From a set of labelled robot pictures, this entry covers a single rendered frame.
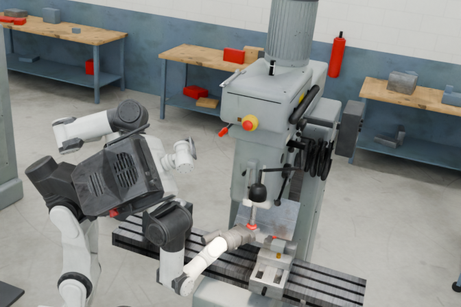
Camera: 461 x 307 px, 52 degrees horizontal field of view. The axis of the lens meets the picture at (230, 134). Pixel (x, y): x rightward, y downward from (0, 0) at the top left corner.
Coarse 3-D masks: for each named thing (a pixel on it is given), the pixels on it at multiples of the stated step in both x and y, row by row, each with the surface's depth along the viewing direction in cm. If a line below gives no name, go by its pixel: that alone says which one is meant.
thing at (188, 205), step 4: (172, 200) 230; (176, 200) 230; (180, 200) 231; (184, 200) 231; (180, 204) 227; (184, 204) 228; (188, 204) 230; (192, 204) 231; (188, 208) 228; (192, 208) 232; (144, 212) 232; (192, 212) 233; (144, 216) 233; (148, 216) 231; (144, 220) 233; (144, 224) 234; (144, 228) 235; (144, 232) 236; (188, 232) 235; (188, 236) 236
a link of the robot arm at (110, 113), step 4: (112, 108) 177; (116, 108) 175; (144, 108) 180; (108, 112) 174; (112, 112) 174; (144, 112) 175; (108, 116) 173; (112, 116) 173; (144, 116) 176; (108, 120) 173; (112, 120) 173; (144, 120) 178; (112, 124) 173; (140, 124) 177; (112, 128) 174; (116, 128) 175
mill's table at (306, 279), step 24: (120, 240) 235; (144, 240) 231; (192, 240) 235; (216, 264) 220; (240, 264) 222; (312, 264) 226; (288, 288) 209; (312, 288) 212; (336, 288) 212; (360, 288) 214
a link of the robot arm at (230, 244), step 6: (210, 234) 204; (216, 234) 206; (222, 234) 206; (228, 234) 206; (204, 240) 202; (210, 240) 203; (228, 240) 204; (228, 246) 204; (234, 246) 206; (228, 252) 206
